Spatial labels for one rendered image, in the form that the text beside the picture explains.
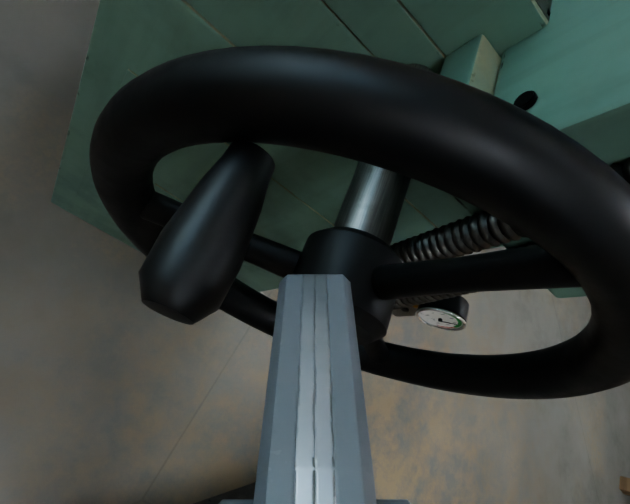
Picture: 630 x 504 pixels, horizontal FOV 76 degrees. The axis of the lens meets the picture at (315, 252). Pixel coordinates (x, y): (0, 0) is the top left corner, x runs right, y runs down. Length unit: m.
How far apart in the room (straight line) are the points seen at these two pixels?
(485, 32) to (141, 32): 0.28
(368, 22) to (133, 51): 0.23
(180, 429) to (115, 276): 0.38
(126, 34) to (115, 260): 0.65
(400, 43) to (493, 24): 0.06
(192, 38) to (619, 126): 0.32
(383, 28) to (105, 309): 0.83
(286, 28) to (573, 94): 0.20
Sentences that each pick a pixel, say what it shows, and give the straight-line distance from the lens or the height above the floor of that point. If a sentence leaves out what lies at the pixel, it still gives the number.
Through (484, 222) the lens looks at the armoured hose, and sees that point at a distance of 0.27.
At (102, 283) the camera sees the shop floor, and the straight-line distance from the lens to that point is 1.00.
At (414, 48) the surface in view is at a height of 0.83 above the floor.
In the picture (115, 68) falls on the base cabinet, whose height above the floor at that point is 0.57.
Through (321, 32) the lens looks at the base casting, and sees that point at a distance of 0.34.
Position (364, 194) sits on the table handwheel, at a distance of 0.24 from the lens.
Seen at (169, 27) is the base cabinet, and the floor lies 0.68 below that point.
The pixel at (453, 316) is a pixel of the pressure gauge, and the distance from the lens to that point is 0.53.
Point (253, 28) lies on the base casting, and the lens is 0.36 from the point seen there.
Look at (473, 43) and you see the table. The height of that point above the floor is 0.86.
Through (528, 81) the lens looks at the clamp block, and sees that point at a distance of 0.27.
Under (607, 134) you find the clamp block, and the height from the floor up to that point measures 0.93.
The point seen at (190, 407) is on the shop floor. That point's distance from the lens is 1.06.
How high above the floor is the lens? 0.99
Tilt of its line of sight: 53 degrees down
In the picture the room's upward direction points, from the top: 74 degrees clockwise
